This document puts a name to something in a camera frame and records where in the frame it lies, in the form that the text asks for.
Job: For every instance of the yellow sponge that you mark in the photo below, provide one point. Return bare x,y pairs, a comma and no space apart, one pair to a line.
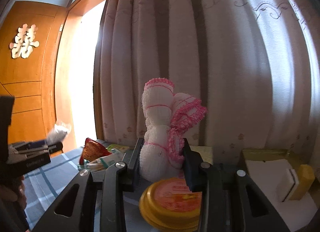
303,182

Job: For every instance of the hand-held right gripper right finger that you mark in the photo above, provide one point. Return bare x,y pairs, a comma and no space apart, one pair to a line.
188,164

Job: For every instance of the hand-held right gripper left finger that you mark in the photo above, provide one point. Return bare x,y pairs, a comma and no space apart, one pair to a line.
138,162

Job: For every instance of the floral embroidered curtain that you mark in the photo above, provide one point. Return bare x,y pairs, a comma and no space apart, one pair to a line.
237,72

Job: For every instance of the gold box with white lining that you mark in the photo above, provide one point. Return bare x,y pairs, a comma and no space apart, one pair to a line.
265,179

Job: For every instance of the green patterned box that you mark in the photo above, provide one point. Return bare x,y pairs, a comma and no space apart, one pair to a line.
202,154

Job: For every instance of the person's left hand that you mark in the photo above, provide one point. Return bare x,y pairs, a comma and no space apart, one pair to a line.
11,192

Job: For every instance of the clear plastic snack packet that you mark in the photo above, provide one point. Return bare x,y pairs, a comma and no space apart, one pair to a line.
107,162

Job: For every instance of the wooden door frame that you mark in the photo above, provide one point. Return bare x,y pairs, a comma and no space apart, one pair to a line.
63,72

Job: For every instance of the white sponge with dark stripe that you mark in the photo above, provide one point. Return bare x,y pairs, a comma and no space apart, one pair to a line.
290,184

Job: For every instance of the pale pink fluffy puff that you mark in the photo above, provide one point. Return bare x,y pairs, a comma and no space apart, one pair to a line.
58,132

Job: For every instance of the wooden door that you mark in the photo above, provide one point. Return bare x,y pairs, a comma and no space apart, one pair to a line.
27,92

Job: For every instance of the white and pink knitted cloth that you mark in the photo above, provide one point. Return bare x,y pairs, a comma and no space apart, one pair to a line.
156,132

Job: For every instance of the white paper-cut door decoration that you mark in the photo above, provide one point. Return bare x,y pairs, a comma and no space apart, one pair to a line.
24,41

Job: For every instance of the blue plaid blanket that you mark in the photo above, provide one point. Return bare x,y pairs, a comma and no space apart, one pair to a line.
50,177

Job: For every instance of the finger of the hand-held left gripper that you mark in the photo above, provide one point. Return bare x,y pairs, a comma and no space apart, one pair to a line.
53,147

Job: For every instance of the red embroidered pouch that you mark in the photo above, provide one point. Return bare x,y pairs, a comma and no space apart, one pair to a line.
92,150

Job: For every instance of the person's left forearm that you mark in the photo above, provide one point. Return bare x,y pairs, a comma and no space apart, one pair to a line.
12,219

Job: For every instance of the yellow round tin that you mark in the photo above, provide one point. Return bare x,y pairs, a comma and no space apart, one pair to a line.
170,204

